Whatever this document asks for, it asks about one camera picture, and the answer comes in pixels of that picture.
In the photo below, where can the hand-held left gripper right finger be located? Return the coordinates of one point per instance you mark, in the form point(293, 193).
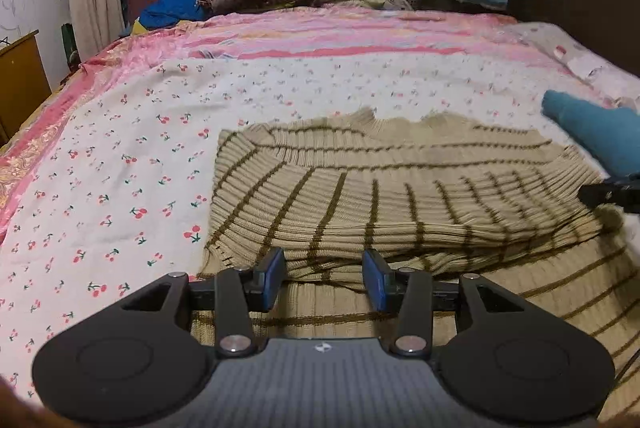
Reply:
point(375, 280)

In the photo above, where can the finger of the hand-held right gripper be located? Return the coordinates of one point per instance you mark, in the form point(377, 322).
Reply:
point(605, 198)

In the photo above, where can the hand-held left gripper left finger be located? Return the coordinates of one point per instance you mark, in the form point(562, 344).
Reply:
point(272, 275)

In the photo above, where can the beige striped knit sweater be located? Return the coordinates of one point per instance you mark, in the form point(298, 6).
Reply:
point(400, 188)

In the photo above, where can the teal fleece garment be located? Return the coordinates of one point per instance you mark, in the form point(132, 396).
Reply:
point(595, 128)

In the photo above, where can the pink dotted pillow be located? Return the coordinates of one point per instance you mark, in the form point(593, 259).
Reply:
point(575, 53)

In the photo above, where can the cherry print bed sheet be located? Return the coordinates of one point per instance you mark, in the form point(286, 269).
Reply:
point(125, 158)

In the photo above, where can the dark wooden nightstand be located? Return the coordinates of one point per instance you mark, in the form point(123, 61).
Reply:
point(450, 4)

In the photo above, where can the pink satin bedspread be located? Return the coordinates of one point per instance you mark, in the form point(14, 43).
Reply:
point(325, 28)

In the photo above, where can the crumpled blue cloth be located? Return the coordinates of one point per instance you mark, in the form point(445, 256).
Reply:
point(170, 8)

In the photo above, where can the green bag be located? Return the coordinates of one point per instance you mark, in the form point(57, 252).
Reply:
point(70, 48)

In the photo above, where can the wooden desk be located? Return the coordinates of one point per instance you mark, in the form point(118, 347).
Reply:
point(22, 83)

